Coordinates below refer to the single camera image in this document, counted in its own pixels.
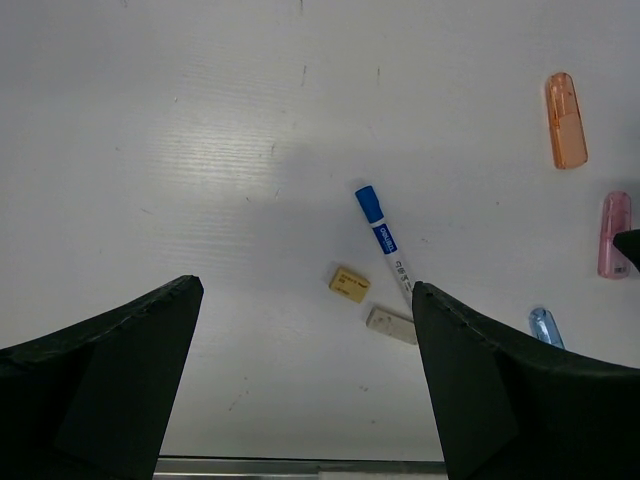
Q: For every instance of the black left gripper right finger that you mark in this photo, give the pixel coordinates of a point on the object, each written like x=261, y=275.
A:
x=508, y=406

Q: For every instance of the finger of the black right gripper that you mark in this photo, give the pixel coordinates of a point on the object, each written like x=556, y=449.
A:
x=628, y=243

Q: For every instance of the yellow eraser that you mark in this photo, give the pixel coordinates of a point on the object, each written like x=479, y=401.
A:
x=349, y=284

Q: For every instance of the pink translucent case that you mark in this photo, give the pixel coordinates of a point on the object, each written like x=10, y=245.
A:
x=616, y=218

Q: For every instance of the grey white eraser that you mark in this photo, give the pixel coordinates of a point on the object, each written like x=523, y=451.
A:
x=392, y=325

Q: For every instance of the aluminium table edge rail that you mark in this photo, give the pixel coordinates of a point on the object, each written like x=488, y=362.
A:
x=201, y=467

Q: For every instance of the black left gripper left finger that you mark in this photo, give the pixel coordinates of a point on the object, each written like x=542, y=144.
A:
x=93, y=400

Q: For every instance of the blue whiteboard marker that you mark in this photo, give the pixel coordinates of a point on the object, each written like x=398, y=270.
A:
x=371, y=208

